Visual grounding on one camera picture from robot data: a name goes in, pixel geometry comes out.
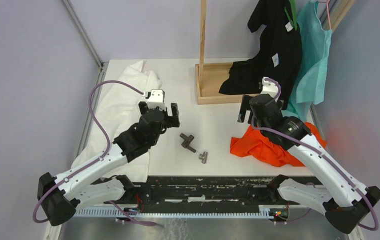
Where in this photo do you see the green hanger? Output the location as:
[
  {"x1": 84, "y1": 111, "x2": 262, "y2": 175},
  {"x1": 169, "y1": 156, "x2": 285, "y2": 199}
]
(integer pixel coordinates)
[{"x1": 284, "y1": 0, "x2": 298, "y2": 32}]

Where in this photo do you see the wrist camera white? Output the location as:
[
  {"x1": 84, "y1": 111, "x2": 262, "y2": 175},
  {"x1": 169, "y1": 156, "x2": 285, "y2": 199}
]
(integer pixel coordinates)
[
  {"x1": 260, "y1": 77, "x2": 281, "y2": 101},
  {"x1": 144, "y1": 89, "x2": 166, "y2": 111}
]

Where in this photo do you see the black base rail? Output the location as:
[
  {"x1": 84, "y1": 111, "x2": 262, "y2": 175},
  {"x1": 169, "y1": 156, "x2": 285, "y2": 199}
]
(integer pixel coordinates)
[{"x1": 114, "y1": 176, "x2": 297, "y2": 214}]

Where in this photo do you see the pink hanger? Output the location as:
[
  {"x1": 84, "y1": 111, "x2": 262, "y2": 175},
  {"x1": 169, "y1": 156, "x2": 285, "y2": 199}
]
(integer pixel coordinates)
[{"x1": 317, "y1": 0, "x2": 332, "y2": 31}]

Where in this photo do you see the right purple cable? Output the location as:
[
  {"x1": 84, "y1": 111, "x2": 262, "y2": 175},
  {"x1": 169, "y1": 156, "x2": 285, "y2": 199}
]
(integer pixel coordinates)
[{"x1": 251, "y1": 78, "x2": 379, "y2": 232}]

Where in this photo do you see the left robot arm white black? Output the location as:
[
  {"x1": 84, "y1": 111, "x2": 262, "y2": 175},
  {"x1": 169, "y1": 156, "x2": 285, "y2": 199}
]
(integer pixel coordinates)
[{"x1": 34, "y1": 101, "x2": 180, "y2": 226}]

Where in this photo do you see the purple cable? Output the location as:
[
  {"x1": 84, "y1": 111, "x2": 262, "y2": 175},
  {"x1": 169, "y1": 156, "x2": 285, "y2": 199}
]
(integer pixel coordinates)
[
  {"x1": 32, "y1": 80, "x2": 145, "y2": 224},
  {"x1": 251, "y1": 78, "x2": 379, "y2": 232}
]

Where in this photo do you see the teal garment hanging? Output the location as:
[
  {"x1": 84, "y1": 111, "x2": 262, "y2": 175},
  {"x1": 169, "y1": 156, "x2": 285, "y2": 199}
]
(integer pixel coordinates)
[{"x1": 282, "y1": 0, "x2": 332, "y2": 121}]

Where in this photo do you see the black t-shirt hanging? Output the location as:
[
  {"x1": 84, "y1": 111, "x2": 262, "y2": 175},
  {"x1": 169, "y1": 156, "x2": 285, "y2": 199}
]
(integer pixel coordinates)
[{"x1": 219, "y1": 0, "x2": 302, "y2": 110}]

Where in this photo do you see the white towel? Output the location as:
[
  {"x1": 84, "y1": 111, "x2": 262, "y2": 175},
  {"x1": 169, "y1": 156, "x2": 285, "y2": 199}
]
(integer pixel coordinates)
[{"x1": 72, "y1": 59, "x2": 162, "y2": 183}]

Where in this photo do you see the dark metal faucet body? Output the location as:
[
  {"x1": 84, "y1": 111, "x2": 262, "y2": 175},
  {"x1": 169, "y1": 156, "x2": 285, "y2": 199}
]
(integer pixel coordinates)
[{"x1": 180, "y1": 133, "x2": 196, "y2": 153}]

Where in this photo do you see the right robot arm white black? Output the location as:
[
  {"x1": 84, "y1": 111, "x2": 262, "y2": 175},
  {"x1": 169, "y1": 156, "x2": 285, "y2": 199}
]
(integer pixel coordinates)
[{"x1": 238, "y1": 94, "x2": 380, "y2": 234}]

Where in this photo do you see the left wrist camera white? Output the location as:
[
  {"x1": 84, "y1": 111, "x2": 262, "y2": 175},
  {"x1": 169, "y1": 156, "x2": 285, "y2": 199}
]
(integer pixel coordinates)
[{"x1": 144, "y1": 89, "x2": 166, "y2": 111}]

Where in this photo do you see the wooden clothes rack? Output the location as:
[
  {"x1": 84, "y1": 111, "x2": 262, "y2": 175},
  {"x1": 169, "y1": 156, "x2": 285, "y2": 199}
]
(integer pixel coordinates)
[{"x1": 195, "y1": 0, "x2": 264, "y2": 106}]

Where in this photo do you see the orange cloth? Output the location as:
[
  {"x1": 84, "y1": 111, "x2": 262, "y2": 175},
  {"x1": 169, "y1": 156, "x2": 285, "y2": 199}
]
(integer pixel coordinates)
[{"x1": 230, "y1": 121, "x2": 327, "y2": 168}]

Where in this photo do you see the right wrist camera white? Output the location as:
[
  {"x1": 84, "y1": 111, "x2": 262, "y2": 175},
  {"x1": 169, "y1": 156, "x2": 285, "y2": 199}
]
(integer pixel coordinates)
[{"x1": 260, "y1": 77, "x2": 281, "y2": 101}]

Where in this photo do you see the small silver tee fitting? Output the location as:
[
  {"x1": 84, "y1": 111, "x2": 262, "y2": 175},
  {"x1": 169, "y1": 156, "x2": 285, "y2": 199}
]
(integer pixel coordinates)
[{"x1": 199, "y1": 151, "x2": 208, "y2": 164}]

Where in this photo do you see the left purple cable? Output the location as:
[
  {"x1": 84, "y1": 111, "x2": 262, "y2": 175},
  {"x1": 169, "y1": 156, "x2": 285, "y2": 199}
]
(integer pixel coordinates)
[{"x1": 32, "y1": 80, "x2": 145, "y2": 224}]

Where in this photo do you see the white cable duct strip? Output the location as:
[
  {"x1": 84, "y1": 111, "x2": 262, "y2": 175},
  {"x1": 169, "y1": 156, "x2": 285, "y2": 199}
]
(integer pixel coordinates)
[{"x1": 74, "y1": 206, "x2": 273, "y2": 220}]

